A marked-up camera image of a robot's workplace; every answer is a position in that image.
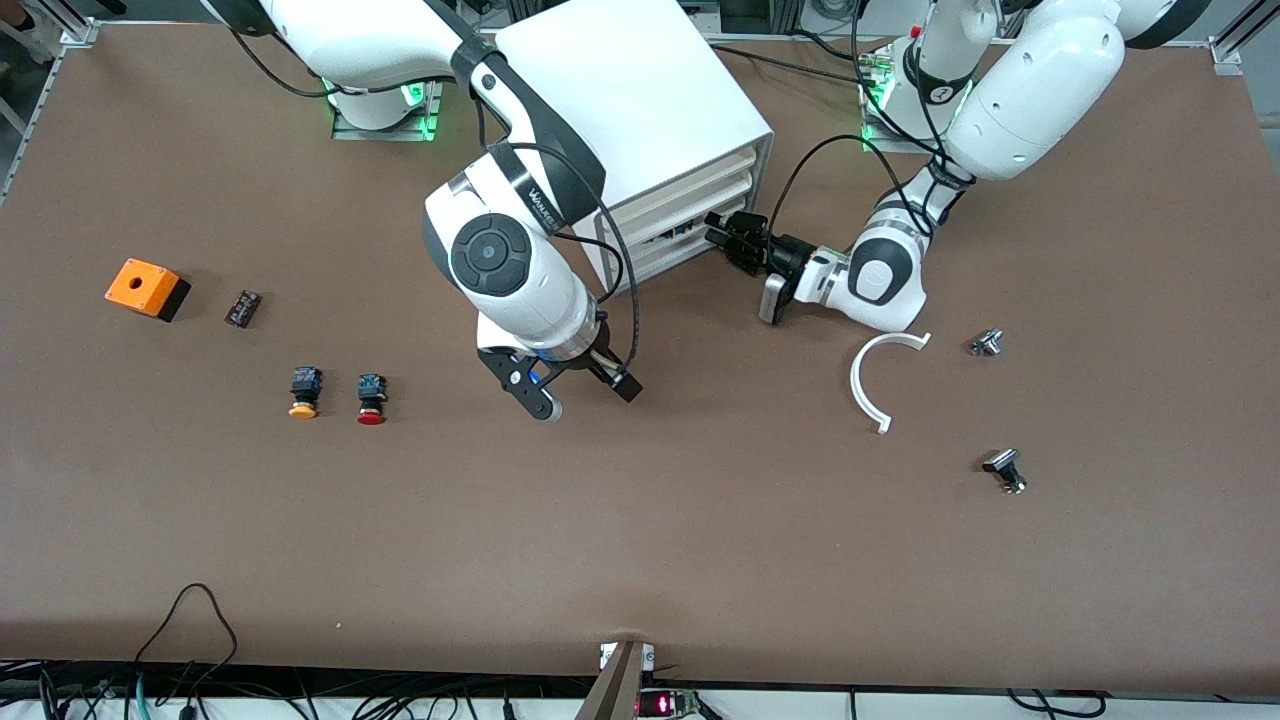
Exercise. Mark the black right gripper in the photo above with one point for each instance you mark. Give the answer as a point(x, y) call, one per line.
point(578, 363)

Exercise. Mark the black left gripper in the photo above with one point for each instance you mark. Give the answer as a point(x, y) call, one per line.
point(783, 254)

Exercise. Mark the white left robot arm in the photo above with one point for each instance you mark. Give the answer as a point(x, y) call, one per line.
point(1040, 90)

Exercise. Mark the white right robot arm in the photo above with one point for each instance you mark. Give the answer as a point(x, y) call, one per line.
point(510, 260)

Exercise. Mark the red mushroom push button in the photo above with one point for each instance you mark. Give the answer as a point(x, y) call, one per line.
point(371, 392)

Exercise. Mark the yellow mushroom push button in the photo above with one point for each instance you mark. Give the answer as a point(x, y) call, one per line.
point(304, 385)

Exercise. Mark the white curved plastic arc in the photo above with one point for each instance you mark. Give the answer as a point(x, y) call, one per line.
point(857, 385)

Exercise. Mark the black box red display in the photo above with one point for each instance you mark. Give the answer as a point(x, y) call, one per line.
point(665, 704)

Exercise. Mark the black cylindrical capacitor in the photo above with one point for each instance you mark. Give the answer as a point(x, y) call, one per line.
point(243, 308)

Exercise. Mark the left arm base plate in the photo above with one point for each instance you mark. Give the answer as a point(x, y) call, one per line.
point(900, 143)

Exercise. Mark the silver knob switch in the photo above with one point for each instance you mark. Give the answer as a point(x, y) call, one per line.
point(987, 343)

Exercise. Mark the brown camera mount post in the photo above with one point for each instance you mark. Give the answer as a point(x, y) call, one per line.
point(615, 690)

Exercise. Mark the silver black key switch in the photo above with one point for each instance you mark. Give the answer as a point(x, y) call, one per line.
point(1003, 464)

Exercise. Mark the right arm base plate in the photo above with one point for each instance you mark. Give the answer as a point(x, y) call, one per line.
point(390, 130)

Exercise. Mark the orange black button enclosure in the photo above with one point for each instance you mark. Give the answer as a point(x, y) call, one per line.
point(140, 285)

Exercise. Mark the silver aluminium frame profile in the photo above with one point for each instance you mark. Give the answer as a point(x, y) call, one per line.
point(78, 35)
point(1225, 52)

